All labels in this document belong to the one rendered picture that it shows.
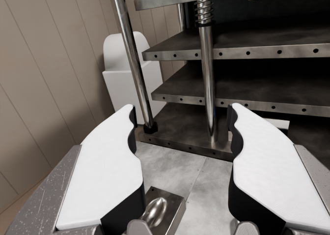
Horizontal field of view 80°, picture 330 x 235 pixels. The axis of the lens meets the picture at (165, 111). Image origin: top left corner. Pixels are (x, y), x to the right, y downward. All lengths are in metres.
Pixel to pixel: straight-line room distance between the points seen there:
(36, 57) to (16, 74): 0.28
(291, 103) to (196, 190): 0.55
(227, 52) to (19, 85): 2.09
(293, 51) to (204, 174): 0.62
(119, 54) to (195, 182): 1.97
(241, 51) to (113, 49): 1.92
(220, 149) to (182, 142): 0.22
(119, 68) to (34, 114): 1.08
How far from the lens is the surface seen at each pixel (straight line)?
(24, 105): 2.54
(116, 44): 2.61
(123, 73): 2.56
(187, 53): 1.01
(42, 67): 2.62
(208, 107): 1.03
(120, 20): 1.09
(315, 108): 1.03
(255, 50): 0.93
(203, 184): 0.93
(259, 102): 1.02
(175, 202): 0.80
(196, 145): 1.14
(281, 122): 1.05
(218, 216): 0.85
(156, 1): 1.07
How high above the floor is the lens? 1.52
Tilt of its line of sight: 29 degrees down
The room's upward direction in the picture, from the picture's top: 11 degrees counter-clockwise
